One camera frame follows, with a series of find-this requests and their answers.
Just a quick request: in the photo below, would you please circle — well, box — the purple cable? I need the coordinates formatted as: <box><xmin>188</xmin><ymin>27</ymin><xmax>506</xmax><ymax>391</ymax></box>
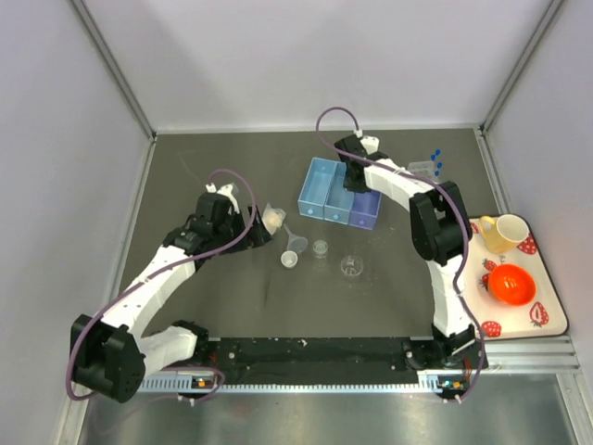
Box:
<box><xmin>66</xmin><ymin>169</ymin><xmax>256</xmax><ymax>402</ymax></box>
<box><xmin>315</xmin><ymin>107</ymin><xmax>487</xmax><ymax>402</ymax></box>

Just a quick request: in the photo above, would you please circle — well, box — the orange bowl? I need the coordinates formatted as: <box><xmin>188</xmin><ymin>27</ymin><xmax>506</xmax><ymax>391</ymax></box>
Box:
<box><xmin>487</xmin><ymin>263</ymin><xmax>536</xmax><ymax>306</ymax></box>

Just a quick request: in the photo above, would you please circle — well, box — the grey slotted cable duct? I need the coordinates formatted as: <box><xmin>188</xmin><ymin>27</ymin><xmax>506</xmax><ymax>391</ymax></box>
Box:
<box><xmin>137</xmin><ymin>371</ymin><xmax>463</xmax><ymax>395</ymax></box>

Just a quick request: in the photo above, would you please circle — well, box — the light blue drawer box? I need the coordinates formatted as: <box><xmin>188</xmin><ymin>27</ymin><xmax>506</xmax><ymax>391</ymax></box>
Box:
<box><xmin>297</xmin><ymin>157</ymin><xmax>337</xmax><ymax>220</ymax></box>

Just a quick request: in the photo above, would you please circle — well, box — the clear plastic funnel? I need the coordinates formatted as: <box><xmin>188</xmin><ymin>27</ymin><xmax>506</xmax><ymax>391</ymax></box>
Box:
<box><xmin>284</xmin><ymin>224</ymin><xmax>309</xmax><ymax>255</ymax></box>

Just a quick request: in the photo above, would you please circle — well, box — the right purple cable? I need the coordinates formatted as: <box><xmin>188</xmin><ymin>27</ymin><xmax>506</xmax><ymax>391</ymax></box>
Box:
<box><xmin>315</xmin><ymin>107</ymin><xmax>487</xmax><ymax>402</ymax></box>

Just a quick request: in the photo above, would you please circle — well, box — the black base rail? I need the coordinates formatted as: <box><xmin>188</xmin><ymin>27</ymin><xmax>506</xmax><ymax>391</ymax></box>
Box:
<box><xmin>184</xmin><ymin>337</ymin><xmax>487</xmax><ymax>386</ymax></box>

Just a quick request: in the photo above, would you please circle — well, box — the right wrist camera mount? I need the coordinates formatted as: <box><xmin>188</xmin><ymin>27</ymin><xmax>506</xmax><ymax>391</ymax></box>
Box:
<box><xmin>353</xmin><ymin>130</ymin><xmax>379</xmax><ymax>156</ymax></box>

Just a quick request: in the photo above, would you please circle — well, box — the clear bag of corks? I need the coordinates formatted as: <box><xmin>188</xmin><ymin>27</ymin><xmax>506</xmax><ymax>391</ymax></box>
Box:
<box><xmin>261</xmin><ymin>203</ymin><xmax>286</xmax><ymax>235</ymax></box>

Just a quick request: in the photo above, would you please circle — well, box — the yellow cup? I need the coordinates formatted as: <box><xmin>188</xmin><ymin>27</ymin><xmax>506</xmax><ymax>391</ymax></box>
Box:
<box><xmin>478</xmin><ymin>214</ymin><xmax>529</xmax><ymax>254</ymax></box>

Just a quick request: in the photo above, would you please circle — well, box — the clear glass beaker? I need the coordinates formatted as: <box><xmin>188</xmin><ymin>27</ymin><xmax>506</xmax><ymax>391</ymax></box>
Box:
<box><xmin>340</xmin><ymin>255</ymin><xmax>364</xmax><ymax>279</ymax></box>

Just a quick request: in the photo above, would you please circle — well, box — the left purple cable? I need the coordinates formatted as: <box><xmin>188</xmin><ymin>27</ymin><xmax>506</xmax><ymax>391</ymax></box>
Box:
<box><xmin>66</xmin><ymin>169</ymin><xmax>256</xmax><ymax>402</ymax></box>

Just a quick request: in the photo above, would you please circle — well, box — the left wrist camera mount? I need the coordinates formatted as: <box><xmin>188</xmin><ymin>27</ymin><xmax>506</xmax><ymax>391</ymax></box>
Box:
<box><xmin>206</xmin><ymin>183</ymin><xmax>241</xmax><ymax>214</ymax></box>

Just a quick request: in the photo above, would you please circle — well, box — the glass stoppered bottle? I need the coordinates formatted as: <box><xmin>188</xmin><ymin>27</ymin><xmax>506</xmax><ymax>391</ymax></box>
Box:
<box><xmin>312</xmin><ymin>240</ymin><xmax>329</xmax><ymax>259</ymax></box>

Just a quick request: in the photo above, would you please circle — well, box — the clear test tube rack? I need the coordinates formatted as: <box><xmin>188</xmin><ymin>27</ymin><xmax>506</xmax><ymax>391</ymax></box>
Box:
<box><xmin>407</xmin><ymin>160</ymin><xmax>440</xmax><ymax>181</ymax></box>

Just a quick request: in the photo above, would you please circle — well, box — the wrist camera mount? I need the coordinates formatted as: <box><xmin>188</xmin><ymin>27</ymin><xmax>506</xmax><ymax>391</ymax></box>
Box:
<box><xmin>353</xmin><ymin>130</ymin><xmax>379</xmax><ymax>156</ymax></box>
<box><xmin>206</xmin><ymin>183</ymin><xmax>241</xmax><ymax>214</ymax></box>

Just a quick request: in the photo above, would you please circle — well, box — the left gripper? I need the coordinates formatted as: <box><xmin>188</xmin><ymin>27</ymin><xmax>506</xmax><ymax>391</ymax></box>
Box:
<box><xmin>213</xmin><ymin>204</ymin><xmax>271</xmax><ymax>254</ymax></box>

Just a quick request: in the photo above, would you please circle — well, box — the strawberry pattern tray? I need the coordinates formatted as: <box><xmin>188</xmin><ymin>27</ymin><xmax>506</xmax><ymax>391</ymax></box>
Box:
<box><xmin>463</xmin><ymin>217</ymin><xmax>568</xmax><ymax>339</ymax></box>

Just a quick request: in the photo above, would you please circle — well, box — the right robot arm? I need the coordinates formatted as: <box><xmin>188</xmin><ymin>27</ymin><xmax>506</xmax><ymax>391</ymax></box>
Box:
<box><xmin>334</xmin><ymin>133</ymin><xmax>476</xmax><ymax>369</ymax></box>

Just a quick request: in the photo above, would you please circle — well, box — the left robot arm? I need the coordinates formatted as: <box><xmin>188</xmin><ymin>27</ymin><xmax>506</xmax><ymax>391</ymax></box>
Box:
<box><xmin>66</xmin><ymin>184</ymin><xmax>285</xmax><ymax>403</ymax></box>

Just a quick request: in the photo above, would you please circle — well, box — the purple drawer box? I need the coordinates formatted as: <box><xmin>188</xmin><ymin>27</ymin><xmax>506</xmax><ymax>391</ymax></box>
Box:
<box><xmin>348</xmin><ymin>191</ymin><xmax>381</xmax><ymax>230</ymax></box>

